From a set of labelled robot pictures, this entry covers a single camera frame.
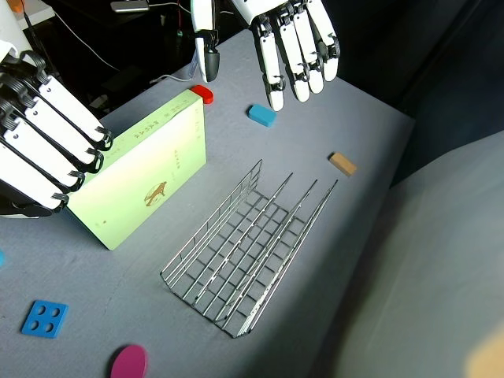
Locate pale green book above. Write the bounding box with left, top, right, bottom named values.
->
left=66, top=89, right=209, bottom=252

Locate grey metal device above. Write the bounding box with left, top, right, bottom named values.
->
left=109, top=1, right=150, bottom=13

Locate red rounded block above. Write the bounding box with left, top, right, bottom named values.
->
left=191, top=83, right=215, bottom=106

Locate grey table cloth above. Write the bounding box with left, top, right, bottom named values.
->
left=0, top=29, right=417, bottom=378

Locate blue four-hole square block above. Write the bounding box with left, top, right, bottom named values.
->
left=20, top=299, right=70, bottom=339

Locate blue rounded block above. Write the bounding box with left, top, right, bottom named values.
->
left=246, top=103, right=277, bottom=128

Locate magenta round disc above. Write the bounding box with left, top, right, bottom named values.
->
left=109, top=344, right=149, bottom=378

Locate tan wooden block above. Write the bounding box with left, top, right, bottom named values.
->
left=328, top=152, right=358, bottom=177

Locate thin white cable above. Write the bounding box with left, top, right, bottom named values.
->
left=54, top=10, right=120, bottom=72

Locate silver wire rack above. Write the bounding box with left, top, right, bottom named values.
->
left=159, top=158, right=339, bottom=339

